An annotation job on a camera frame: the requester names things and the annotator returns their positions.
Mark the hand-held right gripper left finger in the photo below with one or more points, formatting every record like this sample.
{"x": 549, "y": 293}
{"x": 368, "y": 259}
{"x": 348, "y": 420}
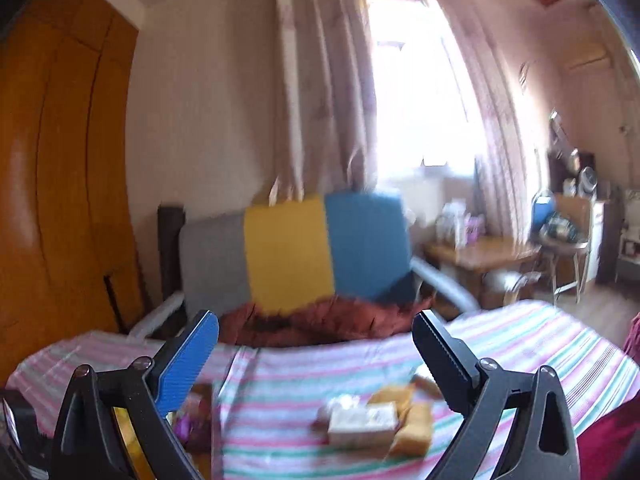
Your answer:
{"x": 185, "y": 360}

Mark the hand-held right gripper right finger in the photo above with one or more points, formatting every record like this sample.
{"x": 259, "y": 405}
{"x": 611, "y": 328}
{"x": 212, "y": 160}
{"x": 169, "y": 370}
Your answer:
{"x": 445, "y": 360}

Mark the yellow sponge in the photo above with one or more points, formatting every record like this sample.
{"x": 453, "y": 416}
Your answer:
{"x": 392, "y": 399}
{"x": 412, "y": 430}

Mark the white plastic-wrapped item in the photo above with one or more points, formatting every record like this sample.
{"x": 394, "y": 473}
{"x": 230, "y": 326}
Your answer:
{"x": 342, "y": 402}

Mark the flat white box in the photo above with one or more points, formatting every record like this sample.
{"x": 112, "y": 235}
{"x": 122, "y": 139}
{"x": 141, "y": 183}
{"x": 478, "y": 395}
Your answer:
{"x": 362, "y": 425}

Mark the wooden desk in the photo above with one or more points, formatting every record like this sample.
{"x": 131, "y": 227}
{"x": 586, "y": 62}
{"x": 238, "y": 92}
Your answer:
{"x": 480, "y": 255}

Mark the striped blanket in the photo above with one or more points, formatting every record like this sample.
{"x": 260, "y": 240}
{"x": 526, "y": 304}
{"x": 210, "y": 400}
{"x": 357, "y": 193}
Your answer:
{"x": 310, "y": 365}

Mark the dark red jacket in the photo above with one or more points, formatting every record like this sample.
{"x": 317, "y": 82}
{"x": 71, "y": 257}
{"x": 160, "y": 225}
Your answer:
{"x": 325, "y": 322}

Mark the tall white box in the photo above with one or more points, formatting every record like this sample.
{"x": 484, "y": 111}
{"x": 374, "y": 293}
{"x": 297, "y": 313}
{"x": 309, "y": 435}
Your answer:
{"x": 456, "y": 225}

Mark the small purple box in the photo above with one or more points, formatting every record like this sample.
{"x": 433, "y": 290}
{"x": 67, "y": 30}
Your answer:
{"x": 474, "y": 227}

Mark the grey yellow blue chair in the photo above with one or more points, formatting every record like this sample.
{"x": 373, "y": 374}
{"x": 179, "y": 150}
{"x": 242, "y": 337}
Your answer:
{"x": 285, "y": 250}

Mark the blue metal chair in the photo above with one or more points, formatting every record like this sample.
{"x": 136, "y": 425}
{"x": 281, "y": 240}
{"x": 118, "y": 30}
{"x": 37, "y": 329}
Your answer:
{"x": 545, "y": 212}

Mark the person's dark red clothing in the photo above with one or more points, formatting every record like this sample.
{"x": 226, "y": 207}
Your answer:
{"x": 610, "y": 445}

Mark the white cabinet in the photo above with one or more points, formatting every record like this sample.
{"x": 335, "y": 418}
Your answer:
{"x": 602, "y": 240}

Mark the pink patterned curtain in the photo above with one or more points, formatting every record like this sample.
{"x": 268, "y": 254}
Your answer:
{"x": 320, "y": 85}
{"x": 495, "y": 135}

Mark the wooden wardrobe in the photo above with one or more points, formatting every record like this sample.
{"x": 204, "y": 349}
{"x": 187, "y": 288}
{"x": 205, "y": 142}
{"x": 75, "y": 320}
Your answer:
{"x": 65, "y": 160}

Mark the window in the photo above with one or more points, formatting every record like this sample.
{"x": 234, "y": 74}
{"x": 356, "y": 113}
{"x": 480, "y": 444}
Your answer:
{"x": 420, "y": 85}

